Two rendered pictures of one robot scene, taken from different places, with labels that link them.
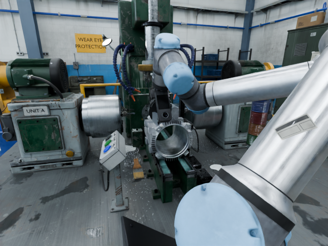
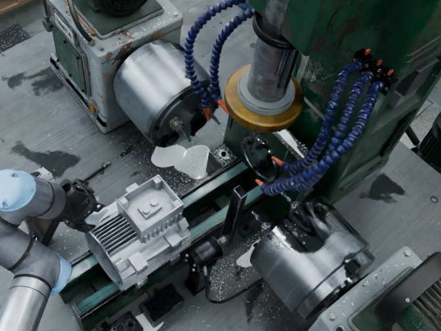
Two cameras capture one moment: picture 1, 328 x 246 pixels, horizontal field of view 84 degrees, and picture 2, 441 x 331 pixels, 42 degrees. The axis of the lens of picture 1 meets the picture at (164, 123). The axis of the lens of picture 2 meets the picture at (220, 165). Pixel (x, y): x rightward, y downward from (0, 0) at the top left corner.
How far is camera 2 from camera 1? 1.33 m
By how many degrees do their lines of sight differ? 57
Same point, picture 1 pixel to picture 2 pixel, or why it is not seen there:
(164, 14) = (298, 32)
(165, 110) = (38, 232)
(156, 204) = not seen: hidden behind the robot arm
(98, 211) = not seen: hidden behind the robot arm
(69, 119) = (95, 70)
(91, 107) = (127, 78)
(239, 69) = (390, 308)
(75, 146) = (100, 105)
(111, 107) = (147, 105)
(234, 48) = not seen: outside the picture
